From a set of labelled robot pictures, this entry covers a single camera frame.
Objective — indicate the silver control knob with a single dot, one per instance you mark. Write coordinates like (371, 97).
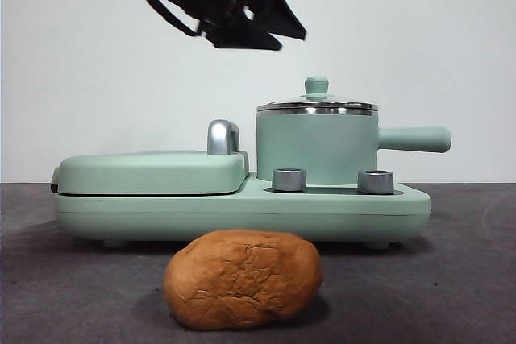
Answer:
(375, 182)
(288, 180)

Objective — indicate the glass lid with green knob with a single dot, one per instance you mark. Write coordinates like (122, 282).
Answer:
(317, 86)

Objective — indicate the mint green breakfast machine base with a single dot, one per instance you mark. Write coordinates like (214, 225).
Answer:
(242, 215)

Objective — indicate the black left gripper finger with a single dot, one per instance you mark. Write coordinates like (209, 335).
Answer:
(242, 36)
(274, 9)

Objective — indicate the mint green griddle cover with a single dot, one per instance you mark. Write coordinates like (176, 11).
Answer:
(153, 175)

